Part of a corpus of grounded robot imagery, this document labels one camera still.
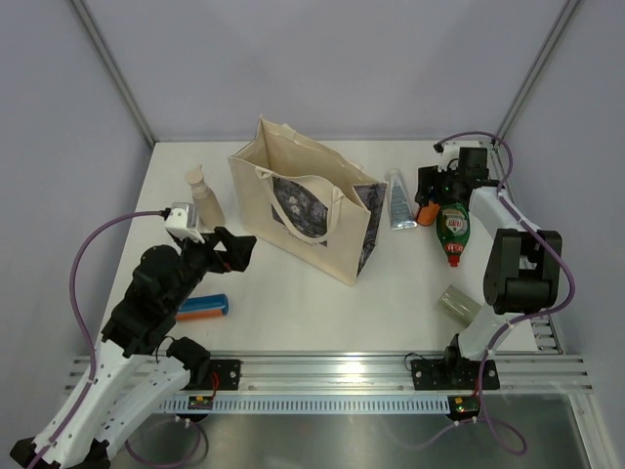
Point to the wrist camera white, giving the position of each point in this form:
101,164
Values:
182,222
447,155

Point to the right aluminium frame post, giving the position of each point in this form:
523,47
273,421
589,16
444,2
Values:
539,64

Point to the lying green bottle beige cap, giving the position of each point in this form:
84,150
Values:
458,305

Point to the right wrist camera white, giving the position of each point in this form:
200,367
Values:
447,155

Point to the silver blue tube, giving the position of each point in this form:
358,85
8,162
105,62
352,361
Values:
400,211

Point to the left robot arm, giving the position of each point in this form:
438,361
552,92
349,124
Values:
99,416

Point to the beige canvas tote bag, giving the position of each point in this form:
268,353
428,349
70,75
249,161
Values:
308,200

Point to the white slotted cable duct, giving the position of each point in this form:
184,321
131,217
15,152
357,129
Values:
192,405

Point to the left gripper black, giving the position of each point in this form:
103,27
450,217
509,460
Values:
237,249

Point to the beige pump bottle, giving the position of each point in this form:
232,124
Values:
208,206

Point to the blue orange lying bottle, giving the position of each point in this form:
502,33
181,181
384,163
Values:
204,307

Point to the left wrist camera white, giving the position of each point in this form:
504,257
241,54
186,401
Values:
182,222

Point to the left aluminium frame post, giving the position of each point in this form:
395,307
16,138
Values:
95,36

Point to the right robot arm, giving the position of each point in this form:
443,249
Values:
522,273

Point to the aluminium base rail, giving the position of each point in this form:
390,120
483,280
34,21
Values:
387,373

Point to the aluminium frame post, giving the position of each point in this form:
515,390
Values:
539,64
95,36

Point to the orange blue spray bottle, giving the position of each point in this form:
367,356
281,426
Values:
427,213

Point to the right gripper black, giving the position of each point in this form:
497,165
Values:
430,177

